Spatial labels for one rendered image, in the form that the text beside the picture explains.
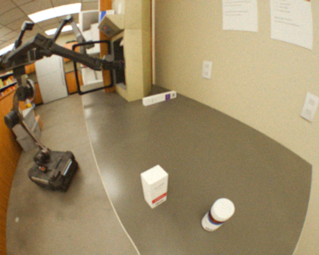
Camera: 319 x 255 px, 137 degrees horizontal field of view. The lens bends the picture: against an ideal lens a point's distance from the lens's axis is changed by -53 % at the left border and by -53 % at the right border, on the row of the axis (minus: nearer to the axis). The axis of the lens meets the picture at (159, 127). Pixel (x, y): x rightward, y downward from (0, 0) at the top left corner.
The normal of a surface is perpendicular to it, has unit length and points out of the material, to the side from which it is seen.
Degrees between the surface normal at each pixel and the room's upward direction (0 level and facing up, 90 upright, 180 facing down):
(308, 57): 90
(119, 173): 0
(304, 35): 90
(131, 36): 90
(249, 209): 0
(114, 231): 0
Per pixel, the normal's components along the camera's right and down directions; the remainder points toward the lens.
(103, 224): 0.00, -0.85
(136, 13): 0.54, 0.43
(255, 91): -0.84, 0.29
